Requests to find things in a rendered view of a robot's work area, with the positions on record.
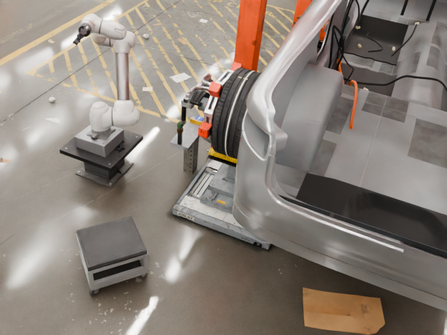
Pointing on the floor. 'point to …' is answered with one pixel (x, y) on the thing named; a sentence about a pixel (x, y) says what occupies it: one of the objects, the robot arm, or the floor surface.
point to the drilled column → (191, 158)
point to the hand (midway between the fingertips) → (76, 40)
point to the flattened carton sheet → (342, 312)
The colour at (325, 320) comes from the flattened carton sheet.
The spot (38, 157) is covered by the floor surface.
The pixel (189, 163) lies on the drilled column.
